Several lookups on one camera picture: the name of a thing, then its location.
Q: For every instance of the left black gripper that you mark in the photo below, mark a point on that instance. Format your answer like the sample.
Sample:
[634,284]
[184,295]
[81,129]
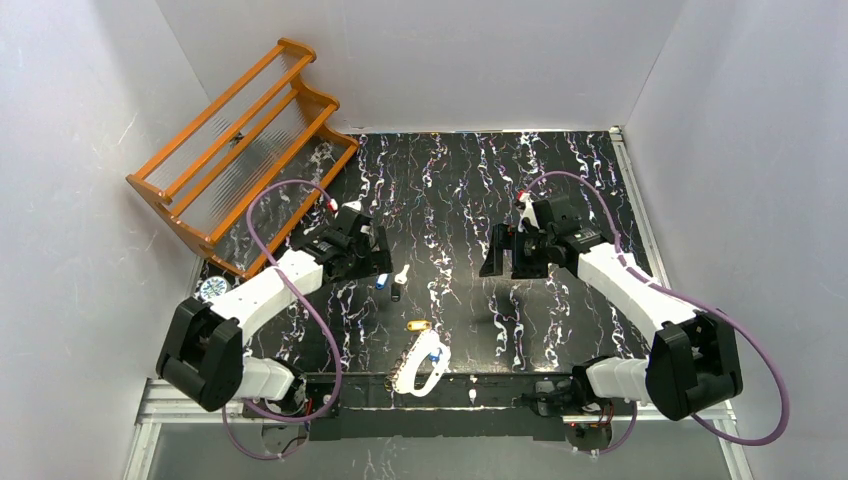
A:
[370,250]

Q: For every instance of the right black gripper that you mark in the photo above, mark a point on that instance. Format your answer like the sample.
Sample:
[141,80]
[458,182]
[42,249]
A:
[520,250]

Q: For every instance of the blue key tag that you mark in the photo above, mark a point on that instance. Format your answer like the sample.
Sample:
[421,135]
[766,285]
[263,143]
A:
[381,281]

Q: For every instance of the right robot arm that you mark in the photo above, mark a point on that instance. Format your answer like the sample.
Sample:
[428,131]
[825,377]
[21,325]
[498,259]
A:
[693,361]

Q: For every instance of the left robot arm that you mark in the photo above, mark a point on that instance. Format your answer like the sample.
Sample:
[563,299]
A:
[203,355]

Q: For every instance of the yellow key tag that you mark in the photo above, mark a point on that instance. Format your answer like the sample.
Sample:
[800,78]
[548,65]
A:
[418,325]

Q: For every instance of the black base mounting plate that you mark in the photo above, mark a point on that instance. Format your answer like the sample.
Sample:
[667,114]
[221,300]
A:
[465,406]

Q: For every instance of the orange wooden rack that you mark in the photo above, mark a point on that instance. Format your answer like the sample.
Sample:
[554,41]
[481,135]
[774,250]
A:
[269,125]

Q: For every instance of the small patterned round jar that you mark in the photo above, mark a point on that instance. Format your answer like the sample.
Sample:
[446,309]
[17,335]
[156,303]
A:
[212,287]

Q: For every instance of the silver key with ring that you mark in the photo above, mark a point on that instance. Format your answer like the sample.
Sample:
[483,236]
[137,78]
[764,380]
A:
[402,277]

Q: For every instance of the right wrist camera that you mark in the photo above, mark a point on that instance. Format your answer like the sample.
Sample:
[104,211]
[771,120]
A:
[528,218]

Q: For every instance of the aluminium frame rail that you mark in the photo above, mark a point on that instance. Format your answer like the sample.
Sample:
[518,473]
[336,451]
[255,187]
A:
[163,403]

